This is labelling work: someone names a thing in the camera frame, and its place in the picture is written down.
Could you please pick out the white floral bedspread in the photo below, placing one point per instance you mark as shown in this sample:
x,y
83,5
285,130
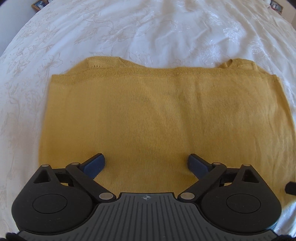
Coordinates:
x,y
149,33

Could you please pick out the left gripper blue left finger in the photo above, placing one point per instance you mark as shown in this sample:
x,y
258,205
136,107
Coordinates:
x,y
83,175

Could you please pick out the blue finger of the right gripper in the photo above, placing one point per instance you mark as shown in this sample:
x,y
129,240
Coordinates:
x,y
290,188

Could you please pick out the mustard yellow knit sweater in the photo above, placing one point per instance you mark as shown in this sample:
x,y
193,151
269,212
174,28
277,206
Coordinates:
x,y
147,121

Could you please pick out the wooden picture frame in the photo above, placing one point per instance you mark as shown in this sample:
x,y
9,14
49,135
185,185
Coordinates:
x,y
39,4

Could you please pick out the small framed photo right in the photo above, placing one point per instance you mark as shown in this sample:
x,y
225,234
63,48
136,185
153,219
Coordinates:
x,y
276,6

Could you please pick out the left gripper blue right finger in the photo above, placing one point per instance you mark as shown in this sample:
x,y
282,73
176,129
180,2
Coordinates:
x,y
207,174

